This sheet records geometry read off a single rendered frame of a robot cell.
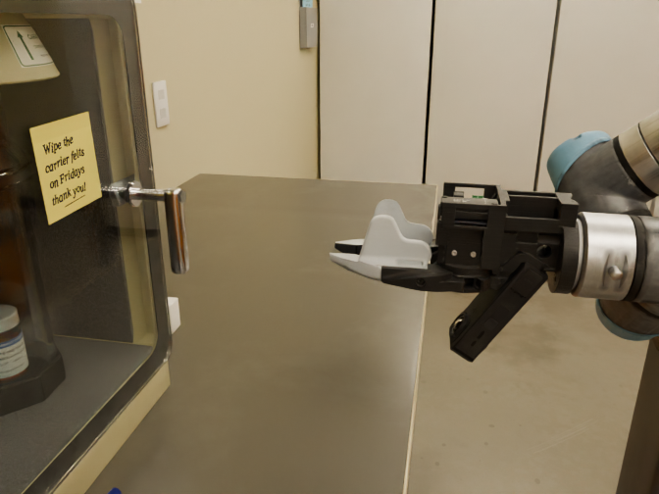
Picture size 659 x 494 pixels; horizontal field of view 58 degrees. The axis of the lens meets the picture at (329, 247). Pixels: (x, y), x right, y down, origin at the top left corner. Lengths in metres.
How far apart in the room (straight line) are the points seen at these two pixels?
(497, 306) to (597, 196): 0.18
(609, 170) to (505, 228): 0.17
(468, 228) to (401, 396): 0.29
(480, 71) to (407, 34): 0.43
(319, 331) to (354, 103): 2.65
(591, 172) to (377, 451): 0.37
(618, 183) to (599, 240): 0.14
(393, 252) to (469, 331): 0.10
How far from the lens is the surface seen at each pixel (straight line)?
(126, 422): 0.69
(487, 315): 0.55
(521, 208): 0.54
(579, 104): 3.45
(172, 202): 0.60
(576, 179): 0.68
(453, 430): 2.24
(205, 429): 0.69
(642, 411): 1.31
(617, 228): 0.54
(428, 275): 0.51
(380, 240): 0.52
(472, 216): 0.52
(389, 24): 3.38
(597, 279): 0.54
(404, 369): 0.79
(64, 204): 0.53
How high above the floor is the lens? 1.36
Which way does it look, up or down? 21 degrees down
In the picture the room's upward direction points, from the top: straight up
